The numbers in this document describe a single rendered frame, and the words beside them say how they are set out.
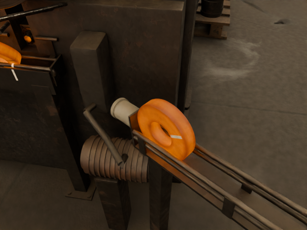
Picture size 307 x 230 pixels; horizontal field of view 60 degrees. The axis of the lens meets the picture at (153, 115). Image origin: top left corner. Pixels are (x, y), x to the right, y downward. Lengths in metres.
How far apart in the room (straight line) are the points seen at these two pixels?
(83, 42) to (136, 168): 0.38
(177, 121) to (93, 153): 0.35
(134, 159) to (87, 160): 0.14
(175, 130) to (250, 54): 1.80
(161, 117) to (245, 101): 1.30
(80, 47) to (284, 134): 1.29
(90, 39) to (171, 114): 0.33
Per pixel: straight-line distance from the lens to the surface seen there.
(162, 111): 0.55
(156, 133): 0.64
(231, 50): 2.31
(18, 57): 0.89
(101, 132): 0.79
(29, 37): 0.95
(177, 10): 0.73
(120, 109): 0.69
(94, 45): 0.73
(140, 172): 0.79
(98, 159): 0.81
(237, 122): 1.67
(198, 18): 2.42
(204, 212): 1.30
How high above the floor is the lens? 1.17
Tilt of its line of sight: 45 degrees down
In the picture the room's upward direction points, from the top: straight up
